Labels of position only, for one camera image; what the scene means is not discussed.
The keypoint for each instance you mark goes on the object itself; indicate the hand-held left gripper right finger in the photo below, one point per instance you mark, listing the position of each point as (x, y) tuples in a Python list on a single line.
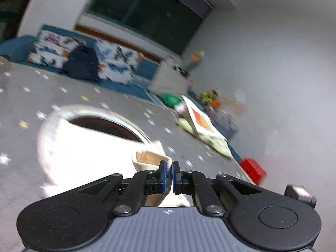
[(174, 177)]

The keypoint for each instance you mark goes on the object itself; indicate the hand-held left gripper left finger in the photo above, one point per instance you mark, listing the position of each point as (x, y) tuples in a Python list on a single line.
[(163, 177)]

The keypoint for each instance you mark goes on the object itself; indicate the cream sweatshirt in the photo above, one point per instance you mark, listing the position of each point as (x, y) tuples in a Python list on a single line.
[(86, 157)]

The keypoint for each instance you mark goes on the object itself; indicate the red block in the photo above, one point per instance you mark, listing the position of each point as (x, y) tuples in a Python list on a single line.
[(252, 170)]

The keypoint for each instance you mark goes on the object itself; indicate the pale green picture book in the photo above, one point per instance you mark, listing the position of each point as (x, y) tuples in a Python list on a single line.
[(218, 144)]

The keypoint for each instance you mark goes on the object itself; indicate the picture book with orange print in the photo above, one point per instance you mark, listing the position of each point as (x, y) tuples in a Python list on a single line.
[(202, 119)]

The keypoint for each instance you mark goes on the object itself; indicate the green ball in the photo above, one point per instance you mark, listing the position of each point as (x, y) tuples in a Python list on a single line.
[(171, 101)]

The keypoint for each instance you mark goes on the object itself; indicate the pile of colourful toys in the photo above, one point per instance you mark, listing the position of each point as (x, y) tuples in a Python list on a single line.
[(210, 98)]

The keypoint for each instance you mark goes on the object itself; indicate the grey star-patterned carpet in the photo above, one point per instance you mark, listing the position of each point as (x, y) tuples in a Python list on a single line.
[(110, 97)]

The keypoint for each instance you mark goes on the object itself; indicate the white storage box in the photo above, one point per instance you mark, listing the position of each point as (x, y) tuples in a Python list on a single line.
[(168, 80)]

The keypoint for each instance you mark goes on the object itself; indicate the blue padded sofa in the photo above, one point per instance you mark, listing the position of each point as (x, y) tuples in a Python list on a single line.
[(145, 69)]

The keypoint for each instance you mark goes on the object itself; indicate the orange and green toy figure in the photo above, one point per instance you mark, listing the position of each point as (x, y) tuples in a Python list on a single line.
[(195, 59)]

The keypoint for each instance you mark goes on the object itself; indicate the white printed cushion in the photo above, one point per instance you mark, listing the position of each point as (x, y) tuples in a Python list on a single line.
[(50, 48), (118, 63)]

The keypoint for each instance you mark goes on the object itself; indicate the black backpack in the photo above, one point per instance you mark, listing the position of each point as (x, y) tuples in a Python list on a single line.
[(81, 64)]

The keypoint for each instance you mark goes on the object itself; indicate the wooden window sill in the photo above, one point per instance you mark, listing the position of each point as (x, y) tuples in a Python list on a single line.
[(110, 38)]

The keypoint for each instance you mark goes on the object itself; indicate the dark window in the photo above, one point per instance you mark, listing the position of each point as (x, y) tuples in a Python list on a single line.
[(155, 13)]

